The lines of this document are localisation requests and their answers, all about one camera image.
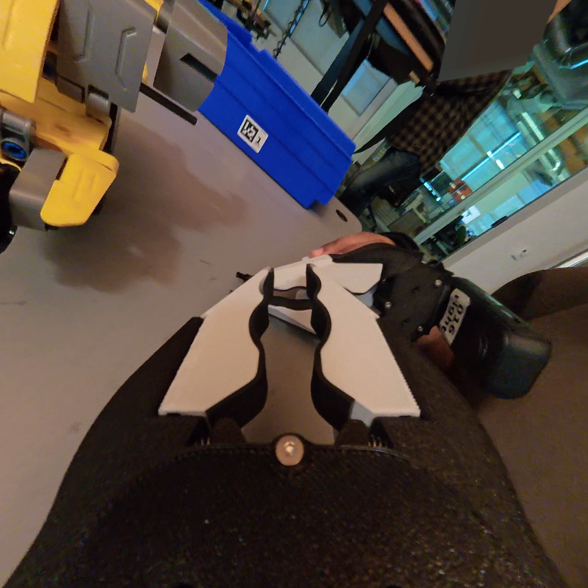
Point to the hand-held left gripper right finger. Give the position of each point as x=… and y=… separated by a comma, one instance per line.
x=363, y=363

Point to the yellow toy brick vehicle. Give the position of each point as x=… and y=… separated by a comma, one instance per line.
x=82, y=69

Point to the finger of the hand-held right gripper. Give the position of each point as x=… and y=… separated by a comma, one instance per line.
x=298, y=317
x=353, y=278

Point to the standing desk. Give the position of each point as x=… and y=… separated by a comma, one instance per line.
x=404, y=32

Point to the blue plastic bin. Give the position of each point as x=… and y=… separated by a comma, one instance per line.
x=275, y=105

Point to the person's right hand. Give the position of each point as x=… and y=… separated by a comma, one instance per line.
x=349, y=243

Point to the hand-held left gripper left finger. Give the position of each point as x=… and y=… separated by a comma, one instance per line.
x=216, y=363

